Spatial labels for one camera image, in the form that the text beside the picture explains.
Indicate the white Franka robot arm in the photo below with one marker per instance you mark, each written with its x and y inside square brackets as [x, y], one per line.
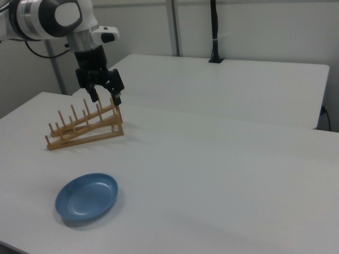
[31, 18]

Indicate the black pole with base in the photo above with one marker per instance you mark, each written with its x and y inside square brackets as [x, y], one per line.
[215, 31]

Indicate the wooden plate rack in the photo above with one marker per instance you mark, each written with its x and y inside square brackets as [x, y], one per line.
[87, 129]

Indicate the grey wide metal wall post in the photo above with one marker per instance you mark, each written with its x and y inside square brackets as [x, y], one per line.
[173, 26]

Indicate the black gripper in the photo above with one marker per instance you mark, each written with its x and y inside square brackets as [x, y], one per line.
[91, 59]

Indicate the blue plate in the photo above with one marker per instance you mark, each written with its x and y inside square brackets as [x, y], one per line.
[87, 195]

